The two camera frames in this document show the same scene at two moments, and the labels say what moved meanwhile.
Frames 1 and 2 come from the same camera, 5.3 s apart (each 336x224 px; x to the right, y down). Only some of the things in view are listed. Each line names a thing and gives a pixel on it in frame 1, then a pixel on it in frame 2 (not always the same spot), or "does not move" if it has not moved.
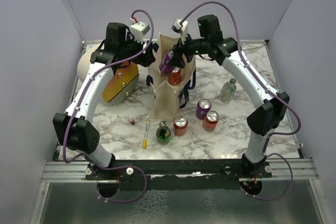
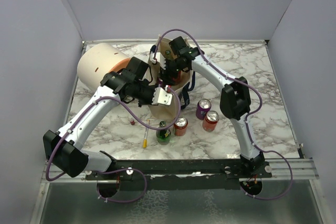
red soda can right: x=210 y=121 does not move
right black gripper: x=179 y=49 -> x=164 y=74
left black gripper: x=145 y=59 -> x=149 y=101
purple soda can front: x=203 y=106 does not move
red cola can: x=174 y=77 does not move
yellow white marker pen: x=145 y=139 does not move
